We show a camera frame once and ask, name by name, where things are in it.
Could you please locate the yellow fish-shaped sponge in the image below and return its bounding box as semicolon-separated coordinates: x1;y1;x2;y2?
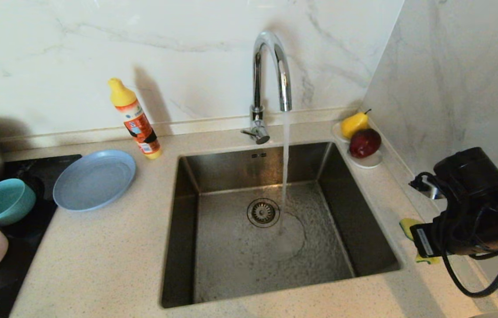
400;218;440;265

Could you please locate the chrome gooseneck faucet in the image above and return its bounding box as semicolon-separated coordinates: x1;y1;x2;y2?
240;30;293;145

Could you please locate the orange yellow-capped detergent bottle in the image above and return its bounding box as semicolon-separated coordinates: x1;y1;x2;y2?
109;78;162;160

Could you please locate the blue plate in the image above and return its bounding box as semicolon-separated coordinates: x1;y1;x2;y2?
53;149;136;212

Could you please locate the teal bowl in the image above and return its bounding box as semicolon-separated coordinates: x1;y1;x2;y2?
0;178;37;227

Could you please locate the stainless steel sink basin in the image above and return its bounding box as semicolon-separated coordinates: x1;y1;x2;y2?
161;141;404;309

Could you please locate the small white fruit dish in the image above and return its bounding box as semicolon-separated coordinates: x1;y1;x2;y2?
331;122;383;169

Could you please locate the dark red apple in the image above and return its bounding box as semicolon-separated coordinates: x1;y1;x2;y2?
349;128;382;159

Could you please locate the yellow pear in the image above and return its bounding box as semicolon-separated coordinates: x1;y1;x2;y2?
341;109;372;140

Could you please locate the round metal drain strainer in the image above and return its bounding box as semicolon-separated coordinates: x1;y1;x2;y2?
246;198;280;228

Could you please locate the black frying pan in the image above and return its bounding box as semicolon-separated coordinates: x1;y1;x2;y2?
19;173;46;208

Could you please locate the black induction cooktop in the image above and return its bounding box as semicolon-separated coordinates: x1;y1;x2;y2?
0;154;83;318

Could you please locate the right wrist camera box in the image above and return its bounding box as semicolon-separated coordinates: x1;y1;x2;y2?
409;172;446;200

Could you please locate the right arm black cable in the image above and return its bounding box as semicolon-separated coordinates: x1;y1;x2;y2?
410;171;498;298

